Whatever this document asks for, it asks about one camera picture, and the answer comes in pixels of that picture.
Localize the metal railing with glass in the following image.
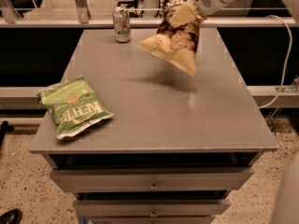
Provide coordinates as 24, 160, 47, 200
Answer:
0, 0, 298, 28

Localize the green jalapeno chip bag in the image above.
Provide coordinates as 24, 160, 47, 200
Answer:
37, 77, 114, 140

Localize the brown multigrain chip bag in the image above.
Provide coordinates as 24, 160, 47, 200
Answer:
138, 0, 201, 76

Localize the grey drawer cabinet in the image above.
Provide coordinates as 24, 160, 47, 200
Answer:
31, 28, 277, 224

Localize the white cable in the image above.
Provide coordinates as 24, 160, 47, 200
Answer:
257, 14, 294, 110

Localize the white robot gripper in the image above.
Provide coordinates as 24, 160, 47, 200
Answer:
168, 0, 226, 29

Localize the grey drawer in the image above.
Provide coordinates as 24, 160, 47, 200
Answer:
74, 200, 231, 217
50, 167, 254, 193

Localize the upper grey drawer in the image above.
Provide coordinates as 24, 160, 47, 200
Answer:
50, 167, 254, 193

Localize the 7up soda can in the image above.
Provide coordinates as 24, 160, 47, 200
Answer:
113, 7, 131, 43

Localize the lower grey drawer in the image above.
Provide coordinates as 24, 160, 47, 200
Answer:
74, 200, 231, 217

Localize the black shoe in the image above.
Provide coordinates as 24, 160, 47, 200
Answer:
0, 208, 22, 224

